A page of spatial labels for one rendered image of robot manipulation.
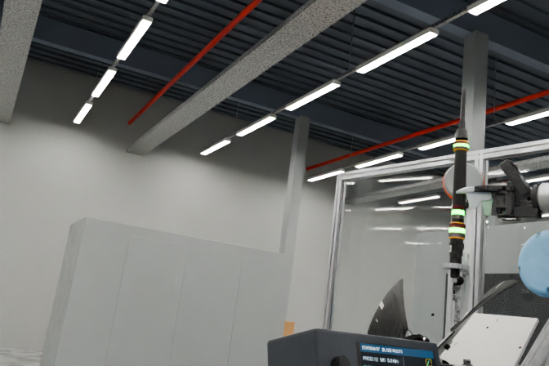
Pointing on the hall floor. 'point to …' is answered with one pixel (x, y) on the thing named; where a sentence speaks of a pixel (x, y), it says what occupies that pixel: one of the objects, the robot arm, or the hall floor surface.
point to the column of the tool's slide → (462, 277)
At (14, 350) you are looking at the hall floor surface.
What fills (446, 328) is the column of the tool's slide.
